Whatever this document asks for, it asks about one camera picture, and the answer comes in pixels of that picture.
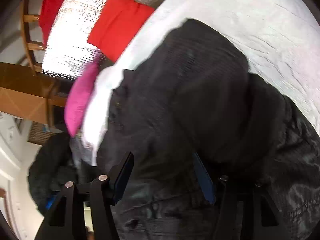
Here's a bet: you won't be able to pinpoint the black coat pile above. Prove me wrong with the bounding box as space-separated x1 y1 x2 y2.
28 132 98 217

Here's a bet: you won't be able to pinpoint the wooden stair railing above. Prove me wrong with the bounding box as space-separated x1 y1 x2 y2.
20 0 46 76

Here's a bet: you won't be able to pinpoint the black quilted jacket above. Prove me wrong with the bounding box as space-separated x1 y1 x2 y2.
97 19 319 239

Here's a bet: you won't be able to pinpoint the red pillow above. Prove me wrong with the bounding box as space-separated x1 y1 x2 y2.
87 0 155 63

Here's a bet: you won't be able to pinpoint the blue jacket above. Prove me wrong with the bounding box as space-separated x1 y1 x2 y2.
45 194 57 211

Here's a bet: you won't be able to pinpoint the red blanket on railing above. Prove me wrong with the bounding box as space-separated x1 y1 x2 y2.
39 0 64 46

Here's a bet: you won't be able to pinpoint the grey garment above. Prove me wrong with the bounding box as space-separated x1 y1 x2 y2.
69 132 92 169

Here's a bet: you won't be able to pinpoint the silver foil insulation panel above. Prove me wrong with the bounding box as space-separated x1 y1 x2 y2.
42 0 164 80

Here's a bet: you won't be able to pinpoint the white bed sheet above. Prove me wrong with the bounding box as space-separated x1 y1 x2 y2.
82 0 319 153

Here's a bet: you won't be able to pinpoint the pink pillow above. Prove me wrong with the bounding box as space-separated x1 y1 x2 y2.
64 61 99 137

